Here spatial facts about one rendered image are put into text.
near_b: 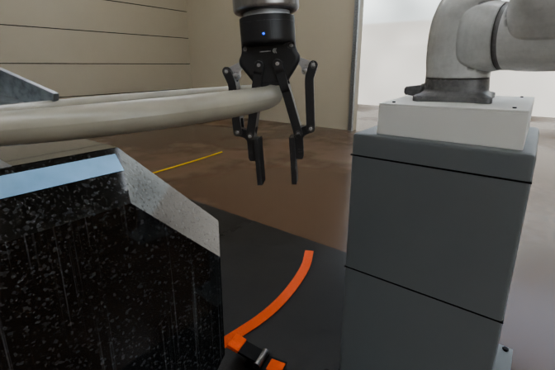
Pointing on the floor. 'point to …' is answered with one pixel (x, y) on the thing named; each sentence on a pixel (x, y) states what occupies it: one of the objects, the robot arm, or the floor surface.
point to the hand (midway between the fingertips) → (277, 161)
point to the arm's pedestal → (431, 252)
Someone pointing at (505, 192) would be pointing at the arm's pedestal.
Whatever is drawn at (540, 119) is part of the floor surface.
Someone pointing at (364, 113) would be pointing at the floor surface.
